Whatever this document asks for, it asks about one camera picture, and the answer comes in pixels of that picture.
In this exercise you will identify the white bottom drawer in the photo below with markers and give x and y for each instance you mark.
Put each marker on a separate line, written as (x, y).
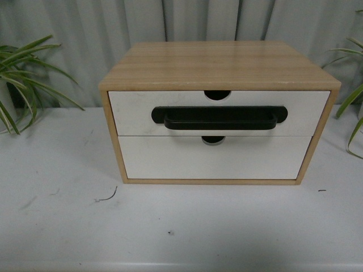
(234, 158)

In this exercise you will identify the left green plant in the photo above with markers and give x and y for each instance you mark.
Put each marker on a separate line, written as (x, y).
(17, 70)

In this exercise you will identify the white drawer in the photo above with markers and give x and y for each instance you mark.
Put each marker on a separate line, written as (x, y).
(132, 111)
(234, 158)

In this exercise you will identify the wooden drawer cabinet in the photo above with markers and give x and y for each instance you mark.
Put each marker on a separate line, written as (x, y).
(216, 68)

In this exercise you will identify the green plant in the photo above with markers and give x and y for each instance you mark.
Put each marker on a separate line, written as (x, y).
(354, 95)
(17, 70)

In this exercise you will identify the white top drawer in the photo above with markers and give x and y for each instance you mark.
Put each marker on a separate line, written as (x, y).
(132, 111)

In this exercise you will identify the black drawer handle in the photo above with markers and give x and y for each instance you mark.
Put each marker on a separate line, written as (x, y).
(220, 118)

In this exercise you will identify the right green plant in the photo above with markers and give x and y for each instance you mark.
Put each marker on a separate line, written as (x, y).
(354, 95)

